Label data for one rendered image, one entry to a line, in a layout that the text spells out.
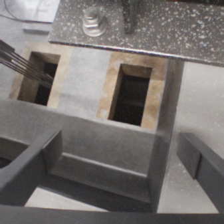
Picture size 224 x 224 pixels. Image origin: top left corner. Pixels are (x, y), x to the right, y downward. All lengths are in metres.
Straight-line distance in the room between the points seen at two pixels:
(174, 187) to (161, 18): 0.25
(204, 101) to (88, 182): 0.39
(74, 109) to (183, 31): 0.80
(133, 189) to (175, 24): 0.41
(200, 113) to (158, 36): 0.13
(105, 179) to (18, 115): 0.83
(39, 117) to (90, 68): 0.45
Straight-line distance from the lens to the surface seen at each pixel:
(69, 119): 0.98
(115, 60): 1.00
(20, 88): 1.22
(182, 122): 0.24
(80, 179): 0.52
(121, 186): 0.49
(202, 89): 0.26
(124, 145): 0.89
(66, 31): 0.30
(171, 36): 0.26
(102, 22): 0.27
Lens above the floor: 0.89
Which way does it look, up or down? 78 degrees down
